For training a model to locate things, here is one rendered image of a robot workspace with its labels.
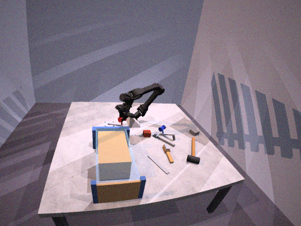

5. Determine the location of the black mallet with wooden handle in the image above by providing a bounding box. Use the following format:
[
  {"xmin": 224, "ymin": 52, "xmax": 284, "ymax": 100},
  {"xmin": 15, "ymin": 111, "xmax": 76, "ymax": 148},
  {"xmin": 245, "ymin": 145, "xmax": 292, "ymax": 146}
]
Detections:
[{"xmin": 186, "ymin": 137, "xmax": 200, "ymax": 164}]

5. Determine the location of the grey flat bar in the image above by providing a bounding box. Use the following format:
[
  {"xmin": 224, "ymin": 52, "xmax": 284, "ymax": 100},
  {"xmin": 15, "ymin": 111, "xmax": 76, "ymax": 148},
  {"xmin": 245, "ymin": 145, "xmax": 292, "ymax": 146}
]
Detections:
[{"xmin": 148, "ymin": 155, "xmax": 169, "ymax": 174}]

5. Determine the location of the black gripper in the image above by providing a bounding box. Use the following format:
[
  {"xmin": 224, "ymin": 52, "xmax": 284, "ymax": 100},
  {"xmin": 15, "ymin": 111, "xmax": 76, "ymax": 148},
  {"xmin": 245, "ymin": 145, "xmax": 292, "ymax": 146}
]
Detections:
[{"xmin": 119, "ymin": 102, "xmax": 135, "ymax": 122}]

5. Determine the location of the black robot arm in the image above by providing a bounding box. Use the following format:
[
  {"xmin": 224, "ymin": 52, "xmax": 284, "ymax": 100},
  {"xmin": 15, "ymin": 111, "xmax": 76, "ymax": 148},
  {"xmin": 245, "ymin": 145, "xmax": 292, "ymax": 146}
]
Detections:
[{"xmin": 116, "ymin": 83, "xmax": 165, "ymax": 120}]

